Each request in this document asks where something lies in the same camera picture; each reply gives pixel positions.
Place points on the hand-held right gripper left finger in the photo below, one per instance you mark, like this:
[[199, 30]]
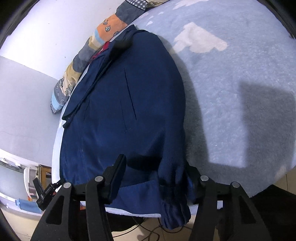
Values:
[[116, 178]]

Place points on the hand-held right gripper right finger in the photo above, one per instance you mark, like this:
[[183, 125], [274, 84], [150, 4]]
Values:
[[193, 187]]

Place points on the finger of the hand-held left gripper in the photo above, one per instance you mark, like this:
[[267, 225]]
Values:
[[52, 187]]

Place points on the navy blue jacket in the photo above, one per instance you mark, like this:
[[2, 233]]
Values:
[[138, 104]]

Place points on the wooden chair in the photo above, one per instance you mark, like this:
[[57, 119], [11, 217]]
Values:
[[42, 173]]

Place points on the blue container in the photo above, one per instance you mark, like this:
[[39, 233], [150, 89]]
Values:
[[25, 205]]

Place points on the white appliance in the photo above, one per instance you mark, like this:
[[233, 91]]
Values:
[[11, 176]]

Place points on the patchwork rolled quilt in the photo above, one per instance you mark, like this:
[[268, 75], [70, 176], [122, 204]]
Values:
[[67, 83]]

